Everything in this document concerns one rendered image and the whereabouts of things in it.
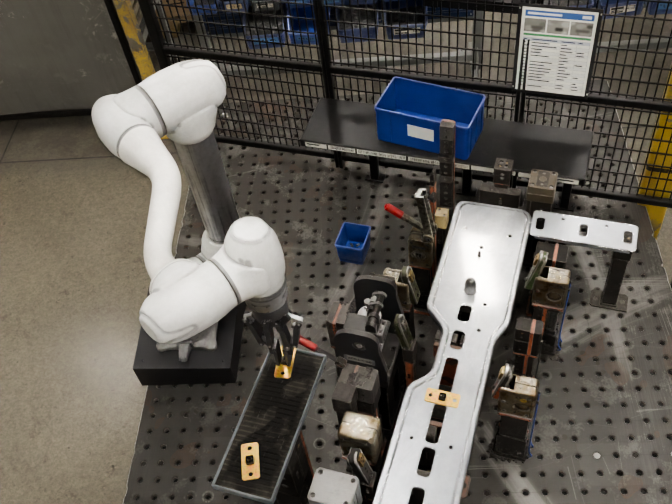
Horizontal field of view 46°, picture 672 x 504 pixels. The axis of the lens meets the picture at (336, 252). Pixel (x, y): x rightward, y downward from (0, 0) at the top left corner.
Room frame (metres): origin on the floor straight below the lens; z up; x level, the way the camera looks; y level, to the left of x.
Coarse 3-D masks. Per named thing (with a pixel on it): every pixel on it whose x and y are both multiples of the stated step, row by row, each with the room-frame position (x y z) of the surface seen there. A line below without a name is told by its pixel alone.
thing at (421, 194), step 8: (424, 192) 1.44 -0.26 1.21; (432, 192) 1.43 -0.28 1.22; (416, 200) 1.42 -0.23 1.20; (424, 200) 1.42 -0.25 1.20; (432, 200) 1.41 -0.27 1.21; (424, 208) 1.41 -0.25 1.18; (424, 216) 1.41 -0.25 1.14; (432, 216) 1.44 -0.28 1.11; (424, 224) 1.41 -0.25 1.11; (432, 224) 1.43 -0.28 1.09; (424, 232) 1.41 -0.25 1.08
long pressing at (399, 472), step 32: (480, 224) 1.48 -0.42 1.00; (512, 224) 1.46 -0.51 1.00; (448, 256) 1.38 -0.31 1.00; (512, 256) 1.34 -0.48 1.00; (448, 288) 1.27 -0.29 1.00; (480, 288) 1.25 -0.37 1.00; (512, 288) 1.24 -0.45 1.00; (448, 320) 1.17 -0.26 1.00; (480, 320) 1.15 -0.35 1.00; (448, 352) 1.07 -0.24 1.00; (480, 352) 1.05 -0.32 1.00; (416, 384) 0.99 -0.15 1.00; (480, 384) 0.97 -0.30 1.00; (416, 416) 0.90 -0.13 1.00; (448, 416) 0.89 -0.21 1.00; (416, 448) 0.82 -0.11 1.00; (448, 448) 0.81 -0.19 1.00; (384, 480) 0.76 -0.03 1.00; (416, 480) 0.75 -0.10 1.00; (448, 480) 0.73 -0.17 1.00
